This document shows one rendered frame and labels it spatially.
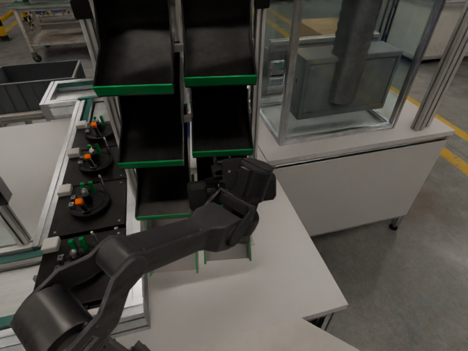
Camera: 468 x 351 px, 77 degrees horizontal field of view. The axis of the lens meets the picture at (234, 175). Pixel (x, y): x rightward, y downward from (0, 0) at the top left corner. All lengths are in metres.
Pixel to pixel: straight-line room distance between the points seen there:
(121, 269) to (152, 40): 0.44
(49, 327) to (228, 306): 0.69
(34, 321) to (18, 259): 0.80
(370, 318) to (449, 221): 1.13
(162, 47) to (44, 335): 0.48
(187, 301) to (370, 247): 1.62
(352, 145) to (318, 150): 0.18
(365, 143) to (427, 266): 1.06
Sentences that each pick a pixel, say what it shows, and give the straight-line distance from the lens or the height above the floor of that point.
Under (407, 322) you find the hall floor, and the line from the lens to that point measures 2.13.
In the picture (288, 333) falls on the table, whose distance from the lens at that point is 0.95.
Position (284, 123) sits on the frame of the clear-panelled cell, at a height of 0.99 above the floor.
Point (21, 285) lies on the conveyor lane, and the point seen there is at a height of 0.92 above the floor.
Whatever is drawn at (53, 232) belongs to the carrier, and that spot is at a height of 0.97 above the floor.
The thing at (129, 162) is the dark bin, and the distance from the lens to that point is 0.63.
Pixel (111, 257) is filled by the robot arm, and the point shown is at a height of 1.47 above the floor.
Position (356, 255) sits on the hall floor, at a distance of 2.26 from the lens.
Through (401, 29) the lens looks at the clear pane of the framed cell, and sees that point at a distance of 1.63.
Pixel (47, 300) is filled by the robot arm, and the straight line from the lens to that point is 0.36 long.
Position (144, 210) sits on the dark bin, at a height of 1.20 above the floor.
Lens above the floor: 1.73
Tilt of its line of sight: 40 degrees down
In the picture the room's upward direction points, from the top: straight up
